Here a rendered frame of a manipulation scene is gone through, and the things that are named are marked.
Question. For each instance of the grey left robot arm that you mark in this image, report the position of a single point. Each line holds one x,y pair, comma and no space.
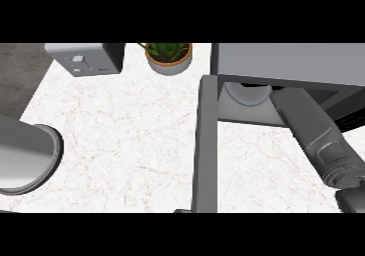
20,156

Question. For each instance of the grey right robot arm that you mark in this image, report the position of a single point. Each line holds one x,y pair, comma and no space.
316,133

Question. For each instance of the dark grey microwave door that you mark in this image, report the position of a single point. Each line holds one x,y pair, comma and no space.
206,146

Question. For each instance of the pale round microwave plate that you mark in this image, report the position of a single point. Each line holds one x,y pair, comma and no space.
246,95

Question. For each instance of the grey microwave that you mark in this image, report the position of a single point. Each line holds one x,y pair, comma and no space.
293,61

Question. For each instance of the green plant in grey pot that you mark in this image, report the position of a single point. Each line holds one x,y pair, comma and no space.
169,63

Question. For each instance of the grey toaster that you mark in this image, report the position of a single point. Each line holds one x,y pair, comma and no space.
84,60

